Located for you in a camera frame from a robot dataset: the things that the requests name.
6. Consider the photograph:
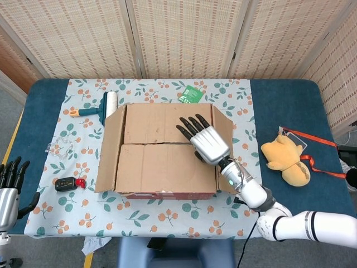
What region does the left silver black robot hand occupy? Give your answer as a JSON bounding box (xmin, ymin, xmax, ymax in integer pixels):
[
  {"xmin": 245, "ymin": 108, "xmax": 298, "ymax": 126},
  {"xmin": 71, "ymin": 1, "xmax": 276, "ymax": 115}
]
[{"xmin": 0, "ymin": 156, "xmax": 41, "ymax": 230}]

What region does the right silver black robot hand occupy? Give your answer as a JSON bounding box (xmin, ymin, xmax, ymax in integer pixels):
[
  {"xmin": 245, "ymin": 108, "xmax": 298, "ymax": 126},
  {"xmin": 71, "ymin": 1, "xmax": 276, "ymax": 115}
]
[{"xmin": 175, "ymin": 113, "xmax": 231, "ymax": 166}]

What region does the red cardboard box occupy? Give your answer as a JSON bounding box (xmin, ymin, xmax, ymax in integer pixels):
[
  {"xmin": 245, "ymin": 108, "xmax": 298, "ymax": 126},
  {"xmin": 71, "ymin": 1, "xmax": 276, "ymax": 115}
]
[{"xmin": 94, "ymin": 102, "xmax": 240, "ymax": 200}]

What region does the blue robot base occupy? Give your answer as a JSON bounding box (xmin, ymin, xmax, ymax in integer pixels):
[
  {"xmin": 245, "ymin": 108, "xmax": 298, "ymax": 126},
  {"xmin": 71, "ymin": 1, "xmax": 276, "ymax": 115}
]
[{"xmin": 117, "ymin": 237, "xmax": 237, "ymax": 268}]

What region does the green packet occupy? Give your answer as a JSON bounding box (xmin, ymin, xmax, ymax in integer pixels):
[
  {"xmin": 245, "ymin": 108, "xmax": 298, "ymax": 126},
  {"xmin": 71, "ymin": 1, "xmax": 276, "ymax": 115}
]
[{"xmin": 177, "ymin": 84, "xmax": 204, "ymax": 103}]

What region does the black device with red cap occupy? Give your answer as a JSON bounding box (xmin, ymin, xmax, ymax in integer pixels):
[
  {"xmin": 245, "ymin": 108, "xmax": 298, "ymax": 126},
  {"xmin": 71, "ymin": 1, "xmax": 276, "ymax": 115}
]
[{"xmin": 55, "ymin": 176, "xmax": 86, "ymax": 192}]

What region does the yellow plush toy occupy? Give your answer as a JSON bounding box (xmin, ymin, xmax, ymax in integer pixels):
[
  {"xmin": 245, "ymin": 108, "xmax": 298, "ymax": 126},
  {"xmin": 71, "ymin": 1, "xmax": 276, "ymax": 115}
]
[{"xmin": 260, "ymin": 135, "xmax": 311, "ymax": 187}]

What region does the clear glass dish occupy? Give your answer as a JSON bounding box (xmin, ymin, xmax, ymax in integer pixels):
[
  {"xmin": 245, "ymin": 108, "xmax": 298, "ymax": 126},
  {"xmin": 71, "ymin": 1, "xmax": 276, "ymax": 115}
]
[{"xmin": 46, "ymin": 136, "xmax": 75, "ymax": 160}]

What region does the clear card holder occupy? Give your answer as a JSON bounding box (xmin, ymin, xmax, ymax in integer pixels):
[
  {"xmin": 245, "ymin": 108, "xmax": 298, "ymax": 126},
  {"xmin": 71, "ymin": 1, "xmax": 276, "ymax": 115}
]
[{"xmin": 284, "ymin": 131, "xmax": 307, "ymax": 149}]

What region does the floral fruit print tablecloth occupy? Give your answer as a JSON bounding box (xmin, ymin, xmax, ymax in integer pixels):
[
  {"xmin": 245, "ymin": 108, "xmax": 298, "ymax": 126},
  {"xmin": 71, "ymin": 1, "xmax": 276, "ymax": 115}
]
[{"xmin": 23, "ymin": 78, "xmax": 268, "ymax": 240}]

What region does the crumpled white paper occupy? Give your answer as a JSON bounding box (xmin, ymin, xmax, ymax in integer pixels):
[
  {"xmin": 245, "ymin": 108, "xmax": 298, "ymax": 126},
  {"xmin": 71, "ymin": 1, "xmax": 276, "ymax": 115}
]
[{"xmin": 81, "ymin": 236, "xmax": 112, "ymax": 256}]

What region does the woven folding screen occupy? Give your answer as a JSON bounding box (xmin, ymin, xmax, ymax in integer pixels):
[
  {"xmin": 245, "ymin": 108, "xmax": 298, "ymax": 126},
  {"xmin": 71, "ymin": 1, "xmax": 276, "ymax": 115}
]
[{"xmin": 0, "ymin": 0, "xmax": 357, "ymax": 135}]

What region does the orange lanyard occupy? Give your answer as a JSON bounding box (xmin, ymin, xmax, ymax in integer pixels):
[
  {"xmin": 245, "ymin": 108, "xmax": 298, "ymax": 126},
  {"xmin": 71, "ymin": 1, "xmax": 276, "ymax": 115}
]
[{"xmin": 278, "ymin": 126, "xmax": 348, "ymax": 179}]

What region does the black cable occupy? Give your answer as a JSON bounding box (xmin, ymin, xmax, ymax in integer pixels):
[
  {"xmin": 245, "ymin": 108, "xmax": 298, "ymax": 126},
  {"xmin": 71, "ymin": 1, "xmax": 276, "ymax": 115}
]
[{"xmin": 233, "ymin": 197, "xmax": 262, "ymax": 268}]

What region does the teal handled lint roller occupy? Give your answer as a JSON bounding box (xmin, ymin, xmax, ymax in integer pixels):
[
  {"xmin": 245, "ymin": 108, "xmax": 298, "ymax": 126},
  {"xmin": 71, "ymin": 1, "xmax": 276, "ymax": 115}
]
[{"xmin": 69, "ymin": 91, "xmax": 118, "ymax": 126}]

